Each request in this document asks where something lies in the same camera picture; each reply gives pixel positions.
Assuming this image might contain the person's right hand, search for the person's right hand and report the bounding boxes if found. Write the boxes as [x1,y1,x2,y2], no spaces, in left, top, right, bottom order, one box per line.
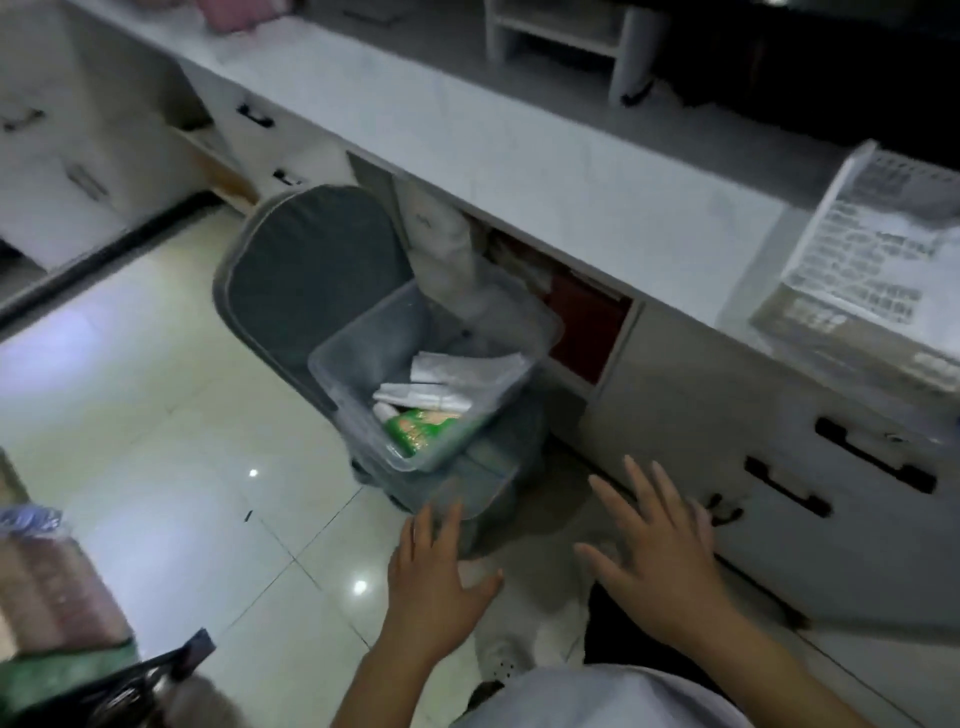
[573,453,740,654]

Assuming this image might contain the person's left hand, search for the person's left hand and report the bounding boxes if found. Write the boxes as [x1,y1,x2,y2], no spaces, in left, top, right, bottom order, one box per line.
[380,500,505,663]

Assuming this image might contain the green glove packet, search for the green glove packet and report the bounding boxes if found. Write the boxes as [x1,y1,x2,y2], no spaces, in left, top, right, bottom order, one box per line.
[382,407,461,459]

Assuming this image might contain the white bag bundle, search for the white bag bundle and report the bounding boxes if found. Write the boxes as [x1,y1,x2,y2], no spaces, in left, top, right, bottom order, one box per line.
[371,380,475,415]
[408,350,528,393]

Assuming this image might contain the clear plastic storage bin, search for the clear plastic storage bin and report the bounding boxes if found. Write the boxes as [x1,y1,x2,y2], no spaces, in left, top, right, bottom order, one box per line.
[307,281,565,475]

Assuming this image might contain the white perforated plastic basket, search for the white perforated plastic basket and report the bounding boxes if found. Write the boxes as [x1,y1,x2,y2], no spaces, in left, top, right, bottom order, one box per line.
[749,138,960,395]

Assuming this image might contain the person's left forearm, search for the person's left forearm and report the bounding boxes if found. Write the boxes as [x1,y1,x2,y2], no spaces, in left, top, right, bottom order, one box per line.
[329,648,451,728]

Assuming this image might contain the person's right forearm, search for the person's right forearm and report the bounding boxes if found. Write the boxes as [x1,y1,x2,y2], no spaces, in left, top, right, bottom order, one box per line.
[678,607,879,728]

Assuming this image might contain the person's black trousers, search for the person's black trousers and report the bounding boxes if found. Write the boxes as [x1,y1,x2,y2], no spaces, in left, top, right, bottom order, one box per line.
[464,581,736,706]

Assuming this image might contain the person's white perforated shoe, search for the person's white perforated shoe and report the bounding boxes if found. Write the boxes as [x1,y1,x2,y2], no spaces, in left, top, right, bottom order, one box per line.
[476,599,586,684]

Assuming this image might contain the person's white shirt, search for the person's white shirt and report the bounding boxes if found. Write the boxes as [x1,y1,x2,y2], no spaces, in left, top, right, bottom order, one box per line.
[449,665,751,728]

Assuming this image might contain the white drawer unit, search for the white drawer unit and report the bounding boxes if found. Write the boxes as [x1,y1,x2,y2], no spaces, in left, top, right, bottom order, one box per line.
[577,299,960,639]
[179,63,354,208]

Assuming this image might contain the black bag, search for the black bag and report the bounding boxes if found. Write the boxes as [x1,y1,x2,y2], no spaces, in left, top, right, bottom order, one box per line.
[41,626,253,728]

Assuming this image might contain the clear plastic lid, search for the clear plastic lid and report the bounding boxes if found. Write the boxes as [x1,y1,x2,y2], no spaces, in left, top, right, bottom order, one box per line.
[419,251,564,343]

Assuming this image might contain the grey cushioned chair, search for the grey cushioned chair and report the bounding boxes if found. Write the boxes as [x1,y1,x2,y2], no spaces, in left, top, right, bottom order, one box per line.
[212,185,549,560]

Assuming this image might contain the white printed carton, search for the white printed carton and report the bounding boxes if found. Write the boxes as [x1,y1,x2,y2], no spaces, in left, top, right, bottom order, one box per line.
[393,179,485,309]

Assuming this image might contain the loose clear plastic bags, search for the loose clear plastic bags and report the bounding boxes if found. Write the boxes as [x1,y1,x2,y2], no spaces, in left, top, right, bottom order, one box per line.
[809,191,960,316]

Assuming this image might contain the water bottle pack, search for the water bottle pack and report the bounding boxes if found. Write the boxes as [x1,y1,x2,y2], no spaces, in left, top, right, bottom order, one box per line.
[0,503,74,543]

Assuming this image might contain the black stone counter ledge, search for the black stone counter ledge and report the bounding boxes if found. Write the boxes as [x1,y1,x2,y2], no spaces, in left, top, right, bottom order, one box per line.
[644,0,960,163]

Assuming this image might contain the white desk shelf riser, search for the white desk shelf riser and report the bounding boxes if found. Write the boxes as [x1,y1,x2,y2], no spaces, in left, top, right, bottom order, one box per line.
[483,0,670,106]

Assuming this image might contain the pink cloth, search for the pink cloth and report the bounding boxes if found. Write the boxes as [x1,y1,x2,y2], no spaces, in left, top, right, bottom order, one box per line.
[197,0,292,34]

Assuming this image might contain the white corner cabinet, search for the white corner cabinet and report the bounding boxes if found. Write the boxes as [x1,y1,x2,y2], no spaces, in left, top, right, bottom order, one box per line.
[0,0,219,275]

